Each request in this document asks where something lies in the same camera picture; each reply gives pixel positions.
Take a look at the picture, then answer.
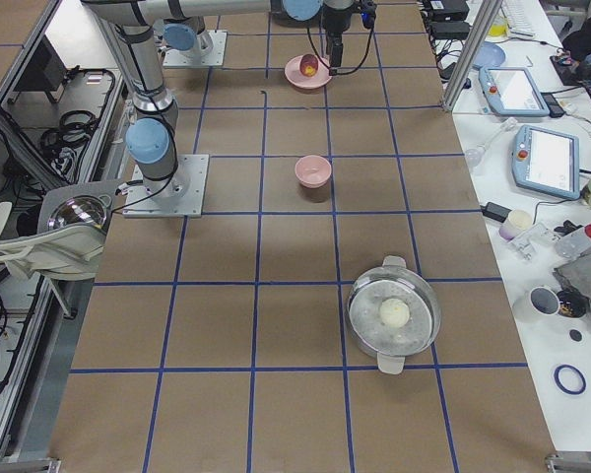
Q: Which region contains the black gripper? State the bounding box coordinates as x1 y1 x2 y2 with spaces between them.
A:
322 0 351 75

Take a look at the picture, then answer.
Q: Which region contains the red apple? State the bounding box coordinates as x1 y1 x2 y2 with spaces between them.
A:
298 53 319 78

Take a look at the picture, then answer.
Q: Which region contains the pink bowl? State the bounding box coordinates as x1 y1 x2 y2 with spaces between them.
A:
295 155 332 188

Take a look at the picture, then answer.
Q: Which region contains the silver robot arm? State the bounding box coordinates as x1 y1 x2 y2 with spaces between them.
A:
85 0 357 75
98 20 184 205

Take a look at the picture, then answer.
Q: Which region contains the pink plate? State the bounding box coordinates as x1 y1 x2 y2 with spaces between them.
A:
284 53 332 90

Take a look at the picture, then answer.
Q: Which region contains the blue plate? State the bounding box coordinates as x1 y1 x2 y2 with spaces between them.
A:
473 41 506 70

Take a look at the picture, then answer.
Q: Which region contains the steel bowl on chair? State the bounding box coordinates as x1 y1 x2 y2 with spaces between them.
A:
47 195 108 230

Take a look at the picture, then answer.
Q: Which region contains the far teach pendant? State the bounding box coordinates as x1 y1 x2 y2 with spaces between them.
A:
478 67 550 117

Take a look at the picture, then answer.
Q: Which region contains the teach pendant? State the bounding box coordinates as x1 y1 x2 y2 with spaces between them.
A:
511 125 580 200
478 67 550 117

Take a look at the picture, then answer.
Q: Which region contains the light bulb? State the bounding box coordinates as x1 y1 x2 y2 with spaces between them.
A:
464 117 518 170

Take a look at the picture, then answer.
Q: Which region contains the black power adapter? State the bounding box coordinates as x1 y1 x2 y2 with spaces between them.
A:
481 202 511 224

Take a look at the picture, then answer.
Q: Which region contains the near teach pendant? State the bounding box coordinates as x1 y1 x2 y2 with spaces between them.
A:
511 125 580 200

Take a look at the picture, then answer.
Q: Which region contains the lilac cup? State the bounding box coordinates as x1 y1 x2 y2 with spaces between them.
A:
498 210 533 240

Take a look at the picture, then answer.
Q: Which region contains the white mug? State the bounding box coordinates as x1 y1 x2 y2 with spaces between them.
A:
512 286 560 323

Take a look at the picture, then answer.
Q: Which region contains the white office chair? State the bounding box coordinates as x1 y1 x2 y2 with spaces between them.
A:
0 178 121 319

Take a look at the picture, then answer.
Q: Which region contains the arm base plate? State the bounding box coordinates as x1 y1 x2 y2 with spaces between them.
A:
164 29 228 69
120 154 209 218

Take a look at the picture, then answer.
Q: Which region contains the aluminium frame post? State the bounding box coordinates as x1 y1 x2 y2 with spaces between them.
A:
442 0 502 112

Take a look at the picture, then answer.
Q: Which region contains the blue rubber ring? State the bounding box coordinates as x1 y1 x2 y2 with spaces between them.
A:
553 364 587 396

